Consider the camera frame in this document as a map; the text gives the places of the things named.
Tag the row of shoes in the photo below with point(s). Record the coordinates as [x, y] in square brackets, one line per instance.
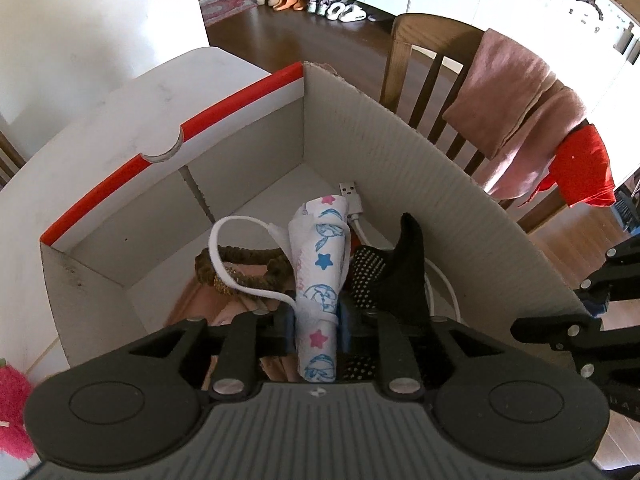
[345, 10]

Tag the brown ruffled headband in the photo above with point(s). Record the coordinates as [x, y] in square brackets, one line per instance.
[205, 265]

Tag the pink plush toy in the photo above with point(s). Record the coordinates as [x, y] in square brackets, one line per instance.
[15, 400]

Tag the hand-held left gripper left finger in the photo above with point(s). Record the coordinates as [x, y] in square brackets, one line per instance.
[291, 332]

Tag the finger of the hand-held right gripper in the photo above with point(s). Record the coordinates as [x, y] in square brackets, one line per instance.
[575, 332]
[615, 285]

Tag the pink fringed scarf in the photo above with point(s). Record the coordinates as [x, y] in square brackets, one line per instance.
[505, 90]

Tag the wooden chair with scarf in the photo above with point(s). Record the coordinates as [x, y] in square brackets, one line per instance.
[415, 30]

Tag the white cardboard box red edge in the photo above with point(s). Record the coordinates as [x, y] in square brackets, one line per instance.
[450, 195]

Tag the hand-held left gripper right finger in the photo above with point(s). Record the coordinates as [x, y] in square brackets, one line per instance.
[343, 332]

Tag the white printed face mask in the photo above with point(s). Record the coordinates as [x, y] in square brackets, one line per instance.
[320, 265]

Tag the red patterned rug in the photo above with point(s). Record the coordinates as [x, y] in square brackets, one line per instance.
[225, 7]

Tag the red garment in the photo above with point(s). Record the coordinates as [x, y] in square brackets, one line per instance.
[585, 165]

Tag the wooden slat-back chair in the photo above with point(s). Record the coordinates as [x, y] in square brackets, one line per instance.
[7, 160]

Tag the black dotted sock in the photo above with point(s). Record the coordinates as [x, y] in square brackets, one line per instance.
[405, 280]

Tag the peach cloth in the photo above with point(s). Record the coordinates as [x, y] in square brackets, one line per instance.
[200, 305]

